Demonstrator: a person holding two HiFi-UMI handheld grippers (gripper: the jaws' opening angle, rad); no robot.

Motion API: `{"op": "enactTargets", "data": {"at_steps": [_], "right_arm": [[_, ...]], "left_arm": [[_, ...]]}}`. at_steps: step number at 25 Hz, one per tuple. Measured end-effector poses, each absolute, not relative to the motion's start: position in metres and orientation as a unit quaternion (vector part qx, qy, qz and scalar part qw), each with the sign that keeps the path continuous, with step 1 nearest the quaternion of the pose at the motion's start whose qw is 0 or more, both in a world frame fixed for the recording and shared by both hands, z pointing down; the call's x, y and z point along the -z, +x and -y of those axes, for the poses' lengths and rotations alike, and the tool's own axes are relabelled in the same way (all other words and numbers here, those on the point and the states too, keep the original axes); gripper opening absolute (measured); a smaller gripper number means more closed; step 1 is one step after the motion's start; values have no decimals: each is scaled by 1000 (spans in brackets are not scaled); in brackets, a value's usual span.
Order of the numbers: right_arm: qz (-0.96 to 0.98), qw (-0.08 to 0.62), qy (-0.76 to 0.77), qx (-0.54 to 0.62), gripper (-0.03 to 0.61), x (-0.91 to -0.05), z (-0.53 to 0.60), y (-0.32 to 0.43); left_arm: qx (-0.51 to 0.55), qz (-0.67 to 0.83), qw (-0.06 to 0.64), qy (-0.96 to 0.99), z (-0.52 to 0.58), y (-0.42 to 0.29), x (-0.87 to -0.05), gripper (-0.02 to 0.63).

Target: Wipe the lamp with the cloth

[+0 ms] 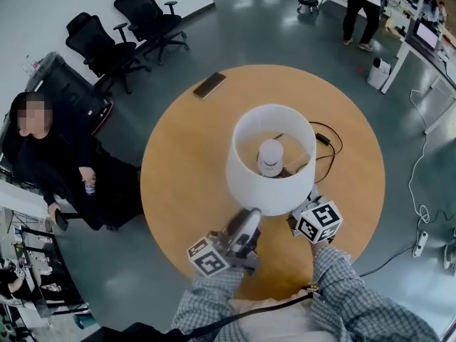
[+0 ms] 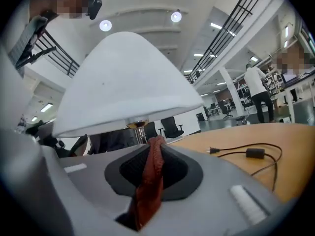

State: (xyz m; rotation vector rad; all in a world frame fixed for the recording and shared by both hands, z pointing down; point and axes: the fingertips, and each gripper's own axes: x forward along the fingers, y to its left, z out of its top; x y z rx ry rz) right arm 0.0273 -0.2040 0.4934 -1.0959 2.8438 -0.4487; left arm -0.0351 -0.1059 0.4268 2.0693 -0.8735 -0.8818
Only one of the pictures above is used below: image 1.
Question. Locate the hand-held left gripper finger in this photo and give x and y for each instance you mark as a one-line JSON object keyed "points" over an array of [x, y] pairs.
{"points": [[252, 223], [237, 223]]}

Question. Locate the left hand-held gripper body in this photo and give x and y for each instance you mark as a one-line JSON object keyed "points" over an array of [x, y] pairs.
{"points": [[210, 258]]}

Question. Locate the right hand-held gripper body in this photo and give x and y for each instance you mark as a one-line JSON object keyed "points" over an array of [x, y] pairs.
{"points": [[318, 221]]}

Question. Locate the white table lamp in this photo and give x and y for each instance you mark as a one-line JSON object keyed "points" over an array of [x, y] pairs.
{"points": [[263, 198]]}

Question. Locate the person's right forearm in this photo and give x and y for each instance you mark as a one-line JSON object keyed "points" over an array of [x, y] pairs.
{"points": [[356, 298]]}

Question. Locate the person's left forearm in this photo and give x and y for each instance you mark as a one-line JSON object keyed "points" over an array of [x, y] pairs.
{"points": [[210, 294]]}

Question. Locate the white office desk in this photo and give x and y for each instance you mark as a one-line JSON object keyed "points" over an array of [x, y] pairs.
{"points": [[431, 73]]}

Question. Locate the person's torso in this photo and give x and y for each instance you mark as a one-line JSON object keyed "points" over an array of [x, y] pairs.
{"points": [[278, 322]]}

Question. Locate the white power strip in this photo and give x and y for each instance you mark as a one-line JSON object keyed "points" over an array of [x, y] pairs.
{"points": [[420, 243]]}

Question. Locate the black bag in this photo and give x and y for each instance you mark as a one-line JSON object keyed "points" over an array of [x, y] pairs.
{"points": [[135, 333]]}

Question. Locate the small labelled bottle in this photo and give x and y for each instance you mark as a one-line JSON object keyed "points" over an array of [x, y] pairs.
{"points": [[90, 188]]}

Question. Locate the smartphone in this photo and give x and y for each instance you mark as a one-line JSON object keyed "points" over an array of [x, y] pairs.
{"points": [[210, 85]]}

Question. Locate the black handheld phone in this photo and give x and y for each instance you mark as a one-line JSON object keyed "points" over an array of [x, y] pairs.
{"points": [[61, 221]]}

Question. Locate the white bag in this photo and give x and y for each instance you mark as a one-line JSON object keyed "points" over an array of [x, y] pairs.
{"points": [[378, 75]]}

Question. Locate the black shelf rack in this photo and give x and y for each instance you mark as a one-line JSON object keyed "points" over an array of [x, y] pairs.
{"points": [[42, 273]]}

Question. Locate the computer monitor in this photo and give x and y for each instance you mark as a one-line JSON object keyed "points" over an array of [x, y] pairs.
{"points": [[427, 34]]}

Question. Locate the black wheeled bin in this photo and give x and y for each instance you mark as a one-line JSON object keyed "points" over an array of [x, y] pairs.
{"points": [[67, 87]]}

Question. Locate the black office chair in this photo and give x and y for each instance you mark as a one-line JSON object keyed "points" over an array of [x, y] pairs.
{"points": [[149, 20], [99, 52]]}

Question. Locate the black round stool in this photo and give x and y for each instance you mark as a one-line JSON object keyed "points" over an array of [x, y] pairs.
{"points": [[308, 1]]}

